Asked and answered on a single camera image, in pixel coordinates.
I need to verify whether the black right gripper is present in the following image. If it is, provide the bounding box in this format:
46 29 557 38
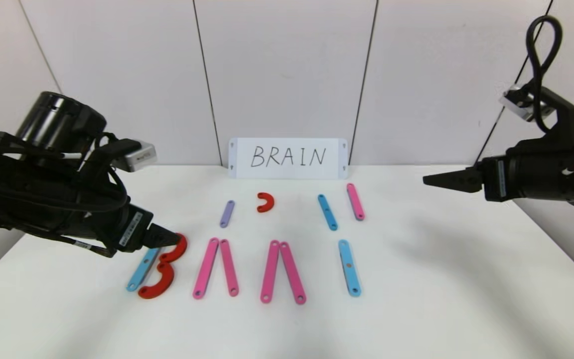
422 153 567 202

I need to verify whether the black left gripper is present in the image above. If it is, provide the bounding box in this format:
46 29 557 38
97 203 182 253

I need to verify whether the pink bar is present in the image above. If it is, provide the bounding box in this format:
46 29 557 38
346 183 365 221
260 240 281 304
280 241 307 305
220 239 240 297
192 238 220 299

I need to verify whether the white sign card BRAIN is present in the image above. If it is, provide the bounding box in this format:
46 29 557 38
228 138 348 180

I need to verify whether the blue flat bar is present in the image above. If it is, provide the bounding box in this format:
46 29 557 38
317 194 338 231
127 248 160 292
338 240 362 297

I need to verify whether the short purple flat bar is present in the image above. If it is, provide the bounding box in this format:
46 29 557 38
220 200 236 228

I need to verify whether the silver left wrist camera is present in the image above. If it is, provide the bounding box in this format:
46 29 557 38
118 141 158 173

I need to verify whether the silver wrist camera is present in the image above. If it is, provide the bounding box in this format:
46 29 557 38
499 84 549 122
118 141 158 173

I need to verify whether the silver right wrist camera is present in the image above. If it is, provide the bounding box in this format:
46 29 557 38
499 84 549 122

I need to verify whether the black right camera bracket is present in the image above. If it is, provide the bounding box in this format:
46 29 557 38
536 86 574 150

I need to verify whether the black right camera cable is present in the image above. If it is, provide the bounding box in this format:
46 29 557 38
525 15 563 134

